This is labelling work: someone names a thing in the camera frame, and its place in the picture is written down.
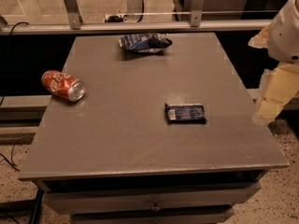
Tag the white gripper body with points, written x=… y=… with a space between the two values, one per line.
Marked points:
x=285 y=39

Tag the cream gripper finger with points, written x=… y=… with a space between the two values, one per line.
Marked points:
x=260 y=41
x=276 y=89

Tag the blue chip bag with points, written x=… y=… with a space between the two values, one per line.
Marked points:
x=145 y=43

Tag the blue rxbar wrapper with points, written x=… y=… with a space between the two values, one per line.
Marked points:
x=185 y=113

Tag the white power strip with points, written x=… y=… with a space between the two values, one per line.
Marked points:
x=115 y=18

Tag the round metal drawer knob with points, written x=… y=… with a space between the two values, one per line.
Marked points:
x=156 y=207

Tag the grey cabinet with drawers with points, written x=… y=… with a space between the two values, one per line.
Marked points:
x=109 y=157

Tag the red soda can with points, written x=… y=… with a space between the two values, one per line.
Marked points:
x=63 y=85

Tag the grey metal rail frame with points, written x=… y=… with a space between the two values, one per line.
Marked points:
x=79 y=17

